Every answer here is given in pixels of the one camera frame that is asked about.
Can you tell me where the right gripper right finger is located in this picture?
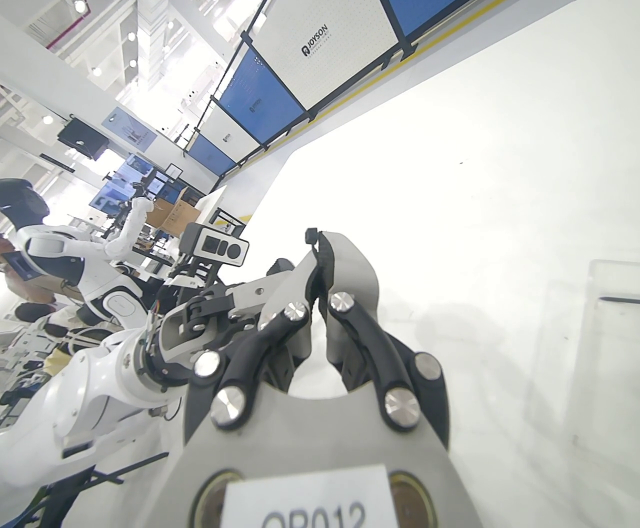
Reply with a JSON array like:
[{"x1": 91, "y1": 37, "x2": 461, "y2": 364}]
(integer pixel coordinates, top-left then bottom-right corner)
[{"x1": 317, "y1": 231, "x2": 451, "y2": 433}]

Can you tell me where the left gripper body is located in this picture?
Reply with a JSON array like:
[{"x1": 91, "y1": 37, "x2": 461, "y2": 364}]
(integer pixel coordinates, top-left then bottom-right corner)
[{"x1": 131, "y1": 300, "x2": 262, "y2": 396}]

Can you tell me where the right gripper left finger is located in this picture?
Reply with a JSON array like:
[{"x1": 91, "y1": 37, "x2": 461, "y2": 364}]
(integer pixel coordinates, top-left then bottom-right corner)
[{"x1": 189, "y1": 247, "x2": 322, "y2": 431}]

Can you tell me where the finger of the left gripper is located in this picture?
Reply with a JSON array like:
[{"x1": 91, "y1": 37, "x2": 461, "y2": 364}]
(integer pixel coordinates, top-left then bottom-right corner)
[{"x1": 174, "y1": 257, "x2": 298, "y2": 332}]

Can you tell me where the brown cardboard carton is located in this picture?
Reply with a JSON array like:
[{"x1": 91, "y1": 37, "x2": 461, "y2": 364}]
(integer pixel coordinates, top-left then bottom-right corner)
[{"x1": 144, "y1": 186, "x2": 202, "y2": 234}]

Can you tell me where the blue partition panel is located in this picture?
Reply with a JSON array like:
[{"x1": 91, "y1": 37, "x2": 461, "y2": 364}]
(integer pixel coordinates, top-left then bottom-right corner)
[
  {"x1": 218, "y1": 49, "x2": 307, "y2": 147},
  {"x1": 380, "y1": 0, "x2": 473, "y2": 37},
  {"x1": 186, "y1": 134, "x2": 237, "y2": 177}
]

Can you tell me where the white perforated partition panel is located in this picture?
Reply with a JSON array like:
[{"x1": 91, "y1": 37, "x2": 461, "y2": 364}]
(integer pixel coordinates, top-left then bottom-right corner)
[
  {"x1": 199, "y1": 106, "x2": 263, "y2": 162},
  {"x1": 249, "y1": 0, "x2": 416, "y2": 112}
]

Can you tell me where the black hanging monitor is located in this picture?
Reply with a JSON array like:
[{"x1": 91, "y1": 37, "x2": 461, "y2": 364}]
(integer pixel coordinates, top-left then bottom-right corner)
[{"x1": 56, "y1": 118, "x2": 110, "y2": 161}]

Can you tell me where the clear plastic stand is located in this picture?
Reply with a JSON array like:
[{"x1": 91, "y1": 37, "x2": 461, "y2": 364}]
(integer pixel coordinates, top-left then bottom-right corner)
[{"x1": 522, "y1": 258, "x2": 640, "y2": 451}]

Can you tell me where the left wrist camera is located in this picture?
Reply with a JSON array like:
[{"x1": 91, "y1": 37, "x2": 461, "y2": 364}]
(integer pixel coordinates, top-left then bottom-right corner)
[{"x1": 167, "y1": 222, "x2": 250, "y2": 301}]

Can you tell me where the wall display screen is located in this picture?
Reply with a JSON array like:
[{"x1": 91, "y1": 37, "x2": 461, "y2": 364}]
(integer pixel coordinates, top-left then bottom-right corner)
[
  {"x1": 116, "y1": 153, "x2": 155, "y2": 185},
  {"x1": 89, "y1": 179, "x2": 132, "y2": 212}
]

